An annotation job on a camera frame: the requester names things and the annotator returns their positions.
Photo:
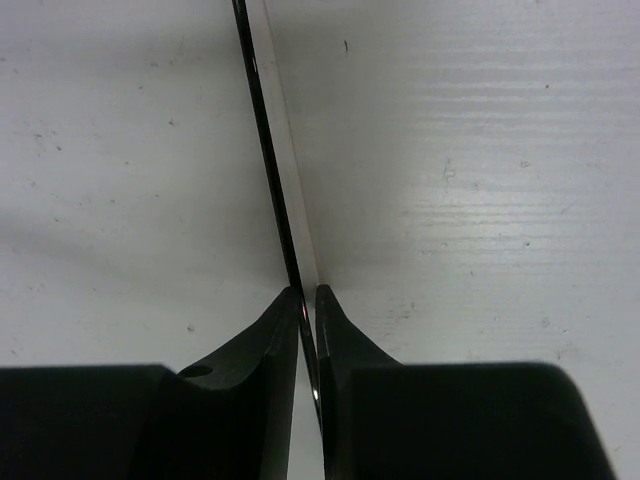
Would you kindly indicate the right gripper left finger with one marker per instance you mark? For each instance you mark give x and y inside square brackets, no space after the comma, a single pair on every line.
[243,412]

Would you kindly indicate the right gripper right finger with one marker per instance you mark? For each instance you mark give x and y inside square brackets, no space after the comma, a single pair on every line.
[342,348]

